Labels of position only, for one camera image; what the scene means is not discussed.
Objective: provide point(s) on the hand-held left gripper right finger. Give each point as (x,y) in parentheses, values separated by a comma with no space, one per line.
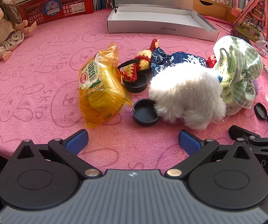
(189,142)

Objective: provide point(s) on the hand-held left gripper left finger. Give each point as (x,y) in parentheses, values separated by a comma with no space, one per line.
(78,141)

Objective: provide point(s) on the purple plush toy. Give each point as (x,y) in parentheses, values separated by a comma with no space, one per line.
(255,86)

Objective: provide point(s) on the green floral scrunchie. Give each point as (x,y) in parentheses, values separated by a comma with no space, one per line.
(227,93)

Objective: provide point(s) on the white plush toy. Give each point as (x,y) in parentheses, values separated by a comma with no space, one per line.
(185,93)

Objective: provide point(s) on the yellow snack packet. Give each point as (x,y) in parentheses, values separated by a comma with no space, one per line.
(101,86)

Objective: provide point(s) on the green gingham scrunchie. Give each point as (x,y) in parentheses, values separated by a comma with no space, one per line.
(248,60)

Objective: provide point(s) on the blue floral cloth pouch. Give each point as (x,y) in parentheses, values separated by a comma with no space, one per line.
(164,60)

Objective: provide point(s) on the yellow red crochet piece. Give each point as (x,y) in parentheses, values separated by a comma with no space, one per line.
(143,59)

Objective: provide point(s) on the grey cardboard box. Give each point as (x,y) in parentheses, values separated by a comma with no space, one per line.
(152,16)

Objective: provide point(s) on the white origami rabbit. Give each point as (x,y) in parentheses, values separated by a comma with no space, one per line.
(262,43)

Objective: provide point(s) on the pink printed blanket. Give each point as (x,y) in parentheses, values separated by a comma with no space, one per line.
(54,51)

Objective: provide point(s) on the wooden drawer organizer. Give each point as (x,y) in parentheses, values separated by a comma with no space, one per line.
(208,9)

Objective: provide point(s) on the brown haired doll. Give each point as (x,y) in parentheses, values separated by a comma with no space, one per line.
(3,30)

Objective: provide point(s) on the red plastic crate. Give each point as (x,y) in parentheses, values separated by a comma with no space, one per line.
(73,2)

